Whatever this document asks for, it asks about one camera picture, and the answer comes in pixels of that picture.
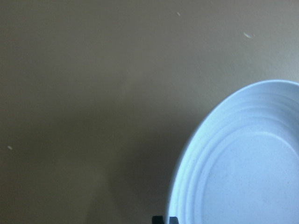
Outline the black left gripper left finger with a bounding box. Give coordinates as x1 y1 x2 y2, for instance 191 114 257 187
152 216 164 224

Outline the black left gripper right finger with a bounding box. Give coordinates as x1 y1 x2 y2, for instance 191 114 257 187
169 217 179 224

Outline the blue plate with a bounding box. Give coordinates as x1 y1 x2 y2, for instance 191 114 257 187
165 80 299 224

